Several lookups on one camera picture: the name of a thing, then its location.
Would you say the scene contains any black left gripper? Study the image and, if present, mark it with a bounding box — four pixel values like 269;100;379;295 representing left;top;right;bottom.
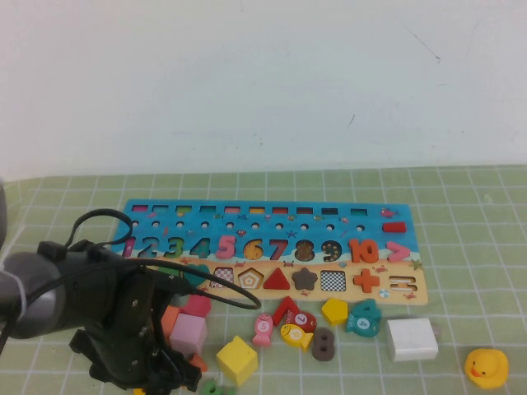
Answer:
69;269;203;395

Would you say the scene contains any orange fish piece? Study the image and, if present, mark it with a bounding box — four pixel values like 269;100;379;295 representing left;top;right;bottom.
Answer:
189;352;209;374

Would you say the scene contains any green number piece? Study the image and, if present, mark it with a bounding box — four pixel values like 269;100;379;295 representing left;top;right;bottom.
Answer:
200;377;231;395

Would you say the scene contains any teal heart piece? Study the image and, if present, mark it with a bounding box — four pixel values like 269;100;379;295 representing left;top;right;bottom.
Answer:
183;263;211;289

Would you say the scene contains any pink fish piece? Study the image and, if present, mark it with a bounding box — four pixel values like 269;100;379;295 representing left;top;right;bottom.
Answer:
251;312;273;346

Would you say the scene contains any red number seven piece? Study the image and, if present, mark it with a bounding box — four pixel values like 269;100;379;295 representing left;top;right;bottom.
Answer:
271;295;305;327

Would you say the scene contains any yellow fish piece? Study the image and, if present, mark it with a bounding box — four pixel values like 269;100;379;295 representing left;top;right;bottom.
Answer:
280;323;315;353

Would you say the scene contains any pink number five piece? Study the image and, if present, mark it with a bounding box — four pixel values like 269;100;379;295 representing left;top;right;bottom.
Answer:
216;234;238;260

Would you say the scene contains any red triangle piece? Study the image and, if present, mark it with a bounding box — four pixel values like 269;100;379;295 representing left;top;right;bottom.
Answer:
263;267;292;290

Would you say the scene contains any red fish piece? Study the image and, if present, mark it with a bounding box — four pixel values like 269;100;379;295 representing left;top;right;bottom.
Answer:
287;310;317;333

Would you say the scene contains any blue wooden puzzle board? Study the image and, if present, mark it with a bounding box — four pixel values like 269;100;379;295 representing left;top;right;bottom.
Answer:
119;199;429;305

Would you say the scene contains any brown number eight piece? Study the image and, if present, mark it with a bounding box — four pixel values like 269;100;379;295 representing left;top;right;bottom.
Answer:
311;327;335;361

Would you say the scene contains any brown star piece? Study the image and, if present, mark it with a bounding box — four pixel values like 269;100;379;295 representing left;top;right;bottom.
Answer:
291;266;319;291

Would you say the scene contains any yellow pentagon piece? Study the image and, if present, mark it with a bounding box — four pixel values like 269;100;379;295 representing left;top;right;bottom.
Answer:
320;296;349;326

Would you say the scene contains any teal fish piece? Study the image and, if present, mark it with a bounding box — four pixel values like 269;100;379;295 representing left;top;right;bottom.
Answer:
343;312;376;335

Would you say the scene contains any teal number four piece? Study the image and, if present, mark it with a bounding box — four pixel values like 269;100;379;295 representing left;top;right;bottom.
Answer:
349;298;382;326

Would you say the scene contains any orange plus sign piece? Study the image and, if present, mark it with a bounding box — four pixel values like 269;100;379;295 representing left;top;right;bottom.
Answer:
352;267;380;293

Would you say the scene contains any orange number ten piece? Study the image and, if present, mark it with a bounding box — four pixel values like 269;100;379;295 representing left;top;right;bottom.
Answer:
347;238;380;264

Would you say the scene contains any pink greater-than sign piece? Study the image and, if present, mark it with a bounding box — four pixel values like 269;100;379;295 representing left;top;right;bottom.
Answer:
385;241;411;263

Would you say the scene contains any light pink wooden cube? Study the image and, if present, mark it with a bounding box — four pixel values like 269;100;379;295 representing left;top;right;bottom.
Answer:
168;313;208;356

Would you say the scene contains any orange wooden cube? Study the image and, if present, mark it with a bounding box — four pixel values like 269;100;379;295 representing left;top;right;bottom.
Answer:
160;306;181;338

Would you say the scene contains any yellow wooden cube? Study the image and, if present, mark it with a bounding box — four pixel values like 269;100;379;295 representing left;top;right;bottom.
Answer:
216;335;259;387

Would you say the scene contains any rose red wooden cube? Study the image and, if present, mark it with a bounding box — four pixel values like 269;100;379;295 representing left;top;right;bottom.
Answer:
180;294;212;318

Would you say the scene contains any white zip tie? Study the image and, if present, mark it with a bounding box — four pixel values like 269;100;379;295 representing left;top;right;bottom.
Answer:
2;269;30;316

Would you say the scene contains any white power adapter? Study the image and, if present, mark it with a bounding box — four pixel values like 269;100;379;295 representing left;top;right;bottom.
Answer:
385;316;442;362

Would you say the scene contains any green checked tablecloth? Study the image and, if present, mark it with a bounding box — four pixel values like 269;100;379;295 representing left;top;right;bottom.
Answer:
0;164;527;395

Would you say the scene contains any yellow rubber duck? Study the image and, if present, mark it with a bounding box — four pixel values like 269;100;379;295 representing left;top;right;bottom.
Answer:
464;346;510;390

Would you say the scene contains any long black camera cable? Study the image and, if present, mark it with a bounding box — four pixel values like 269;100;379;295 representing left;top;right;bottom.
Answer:
0;257;263;359

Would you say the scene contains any short black looped cable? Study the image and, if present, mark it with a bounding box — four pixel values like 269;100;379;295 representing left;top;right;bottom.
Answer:
65;208;133;264

